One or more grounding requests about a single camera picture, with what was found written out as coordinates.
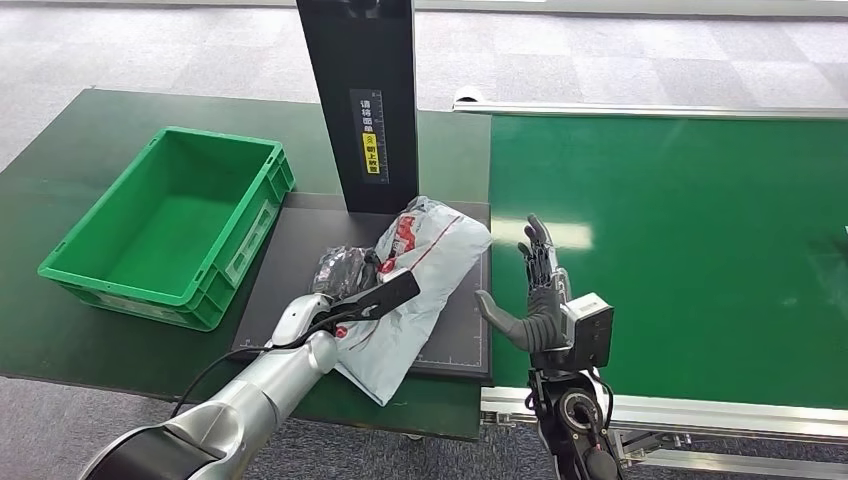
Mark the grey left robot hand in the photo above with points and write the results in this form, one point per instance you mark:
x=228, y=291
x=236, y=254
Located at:
x=344, y=272

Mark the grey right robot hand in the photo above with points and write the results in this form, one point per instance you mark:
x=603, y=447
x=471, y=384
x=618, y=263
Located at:
x=540, y=324

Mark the grey plastic mailer package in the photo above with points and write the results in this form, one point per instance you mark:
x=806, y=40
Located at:
x=430, y=265

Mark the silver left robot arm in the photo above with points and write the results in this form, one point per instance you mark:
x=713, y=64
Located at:
x=252, y=404

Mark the green conveyor belt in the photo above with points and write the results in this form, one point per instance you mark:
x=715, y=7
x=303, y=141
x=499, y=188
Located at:
x=696, y=218

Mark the black yellow column label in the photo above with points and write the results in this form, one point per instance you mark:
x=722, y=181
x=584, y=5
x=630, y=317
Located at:
x=370, y=136

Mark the green plastic crate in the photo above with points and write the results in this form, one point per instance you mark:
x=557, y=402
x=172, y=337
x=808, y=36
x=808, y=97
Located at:
x=172, y=228

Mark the black scanner column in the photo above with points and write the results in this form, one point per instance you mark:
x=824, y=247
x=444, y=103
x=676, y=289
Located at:
x=364, y=60

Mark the dark green table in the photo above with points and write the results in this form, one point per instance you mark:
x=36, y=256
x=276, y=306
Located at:
x=86, y=344

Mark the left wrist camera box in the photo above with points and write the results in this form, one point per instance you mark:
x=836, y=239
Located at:
x=384, y=295

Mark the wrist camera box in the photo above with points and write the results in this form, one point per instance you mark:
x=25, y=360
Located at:
x=590, y=328
x=384, y=295

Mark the black scanner base plate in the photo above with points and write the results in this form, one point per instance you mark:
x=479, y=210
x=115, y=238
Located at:
x=298, y=265

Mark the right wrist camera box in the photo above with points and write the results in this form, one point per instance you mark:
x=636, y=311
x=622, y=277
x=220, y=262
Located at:
x=590, y=328

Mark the aluminium conveyor side rail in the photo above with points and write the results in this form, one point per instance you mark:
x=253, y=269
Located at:
x=629, y=109
x=729, y=414

